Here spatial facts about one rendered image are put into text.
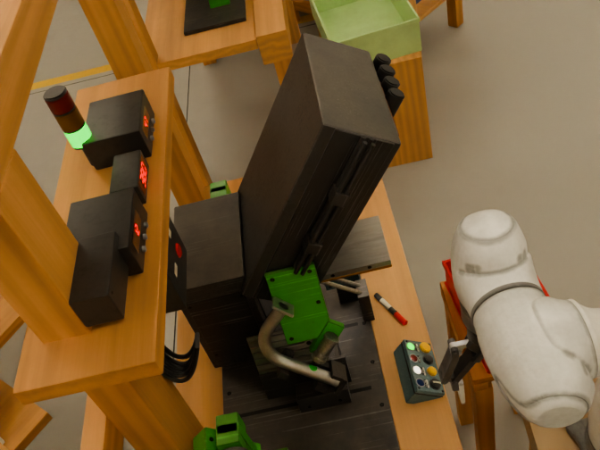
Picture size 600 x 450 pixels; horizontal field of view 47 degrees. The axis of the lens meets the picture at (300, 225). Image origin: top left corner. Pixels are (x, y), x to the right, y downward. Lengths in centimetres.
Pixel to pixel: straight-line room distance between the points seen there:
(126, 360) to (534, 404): 65
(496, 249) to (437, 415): 85
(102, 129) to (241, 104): 286
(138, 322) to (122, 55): 103
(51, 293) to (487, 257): 68
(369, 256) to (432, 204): 171
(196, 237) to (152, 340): 61
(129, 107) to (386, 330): 87
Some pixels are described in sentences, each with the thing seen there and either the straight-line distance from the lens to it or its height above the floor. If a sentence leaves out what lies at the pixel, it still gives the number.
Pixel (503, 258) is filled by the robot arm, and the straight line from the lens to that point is 93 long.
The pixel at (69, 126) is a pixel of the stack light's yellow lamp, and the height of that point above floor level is 166.
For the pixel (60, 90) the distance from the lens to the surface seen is 150.
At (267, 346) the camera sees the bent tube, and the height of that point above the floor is 111.
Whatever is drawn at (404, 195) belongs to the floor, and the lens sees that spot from 347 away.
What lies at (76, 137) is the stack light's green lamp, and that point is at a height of 163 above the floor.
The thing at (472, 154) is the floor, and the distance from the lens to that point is 364.
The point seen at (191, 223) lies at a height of 124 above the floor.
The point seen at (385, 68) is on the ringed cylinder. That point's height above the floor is 153.
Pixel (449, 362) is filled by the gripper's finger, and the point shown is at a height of 143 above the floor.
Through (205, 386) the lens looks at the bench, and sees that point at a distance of 192.
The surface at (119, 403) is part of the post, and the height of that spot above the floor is 131.
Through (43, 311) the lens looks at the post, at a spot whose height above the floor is 162.
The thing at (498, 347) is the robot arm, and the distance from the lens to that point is 89.
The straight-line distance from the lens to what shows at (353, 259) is 172.
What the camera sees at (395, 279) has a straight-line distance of 196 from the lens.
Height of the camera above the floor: 242
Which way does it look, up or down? 45 degrees down
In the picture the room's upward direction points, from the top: 18 degrees counter-clockwise
